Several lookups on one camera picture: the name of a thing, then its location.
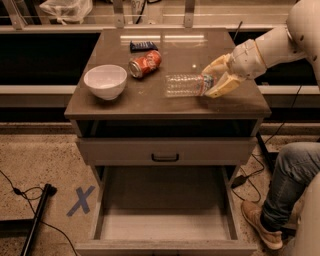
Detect black cable floor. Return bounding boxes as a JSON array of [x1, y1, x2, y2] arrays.
[[0, 169, 80, 256], [231, 83, 304, 205]]

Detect blue snack wrapper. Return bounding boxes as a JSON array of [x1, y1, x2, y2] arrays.
[[130, 41, 158, 53]]

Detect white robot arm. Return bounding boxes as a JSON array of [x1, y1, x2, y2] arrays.
[[202, 0, 320, 98]]

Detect black cable left floor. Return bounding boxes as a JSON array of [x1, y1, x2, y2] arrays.
[[0, 169, 80, 256]]

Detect black drawer handle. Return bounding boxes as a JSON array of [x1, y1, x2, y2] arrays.
[[151, 153, 180, 162]]

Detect open grey lower drawer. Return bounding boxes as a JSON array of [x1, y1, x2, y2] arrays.
[[76, 166, 257, 256]]

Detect tan shoe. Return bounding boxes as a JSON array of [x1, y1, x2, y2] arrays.
[[241, 201, 283, 250]]

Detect black cable right floor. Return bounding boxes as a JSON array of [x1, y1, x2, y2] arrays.
[[231, 83, 304, 205]]

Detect person leg in jeans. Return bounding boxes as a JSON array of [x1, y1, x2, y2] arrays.
[[260, 142, 320, 232]]

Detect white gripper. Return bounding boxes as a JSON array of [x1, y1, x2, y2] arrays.
[[202, 39, 267, 98]]

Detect black power adapter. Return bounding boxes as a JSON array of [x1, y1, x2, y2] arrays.
[[231, 175, 247, 189]]

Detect closed grey upper drawer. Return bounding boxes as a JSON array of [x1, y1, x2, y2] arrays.
[[76, 138, 256, 166]]

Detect orange soda can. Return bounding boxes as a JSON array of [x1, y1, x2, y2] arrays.
[[129, 50, 162, 79]]

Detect white ceramic bowl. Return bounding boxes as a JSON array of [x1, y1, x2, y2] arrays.
[[84, 65, 127, 100]]

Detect blue tape cross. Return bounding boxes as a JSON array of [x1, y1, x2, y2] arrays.
[[67, 186, 95, 217]]

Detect clear plastic bag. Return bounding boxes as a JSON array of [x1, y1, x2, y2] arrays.
[[39, 0, 93, 24]]

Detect black pole on floor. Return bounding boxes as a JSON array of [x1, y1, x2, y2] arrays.
[[20, 184, 56, 256]]

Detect grey drawer cabinet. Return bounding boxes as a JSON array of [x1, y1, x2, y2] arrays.
[[64, 27, 272, 256]]

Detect clear plastic water bottle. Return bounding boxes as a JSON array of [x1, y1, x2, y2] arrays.
[[164, 74, 215, 97]]

